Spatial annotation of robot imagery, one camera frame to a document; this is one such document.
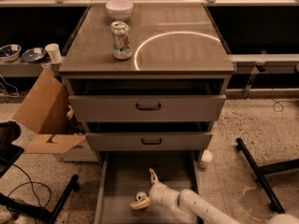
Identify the top grey drawer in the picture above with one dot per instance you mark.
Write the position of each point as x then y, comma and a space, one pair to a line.
125, 108

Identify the bottom grey drawer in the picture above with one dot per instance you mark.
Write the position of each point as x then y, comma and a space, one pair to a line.
126, 173

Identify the white green soda can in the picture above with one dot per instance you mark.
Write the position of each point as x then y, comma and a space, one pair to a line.
120, 40

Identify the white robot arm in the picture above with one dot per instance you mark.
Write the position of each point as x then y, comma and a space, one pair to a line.
186, 205

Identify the red coke can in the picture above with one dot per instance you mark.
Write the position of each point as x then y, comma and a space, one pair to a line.
141, 196

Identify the white cup on floor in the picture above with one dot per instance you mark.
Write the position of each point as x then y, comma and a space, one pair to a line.
206, 159

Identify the middle grey drawer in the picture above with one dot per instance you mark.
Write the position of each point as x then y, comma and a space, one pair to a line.
148, 141

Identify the white paper cup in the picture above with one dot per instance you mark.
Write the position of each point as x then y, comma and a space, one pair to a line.
54, 52

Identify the white ceramic bowl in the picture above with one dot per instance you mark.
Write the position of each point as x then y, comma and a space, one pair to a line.
120, 10

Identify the grey drawer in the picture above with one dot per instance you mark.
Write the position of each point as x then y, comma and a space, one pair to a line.
126, 173
125, 108
148, 141

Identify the grey drawer cabinet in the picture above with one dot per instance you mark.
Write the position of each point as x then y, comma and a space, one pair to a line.
176, 51

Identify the black chair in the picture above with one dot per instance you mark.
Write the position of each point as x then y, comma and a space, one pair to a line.
9, 153

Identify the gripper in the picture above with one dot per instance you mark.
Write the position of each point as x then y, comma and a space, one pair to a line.
158, 192

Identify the black stand leg right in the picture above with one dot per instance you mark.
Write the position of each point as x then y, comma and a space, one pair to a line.
262, 171

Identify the brown cardboard box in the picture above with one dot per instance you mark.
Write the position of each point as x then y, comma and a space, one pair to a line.
44, 112

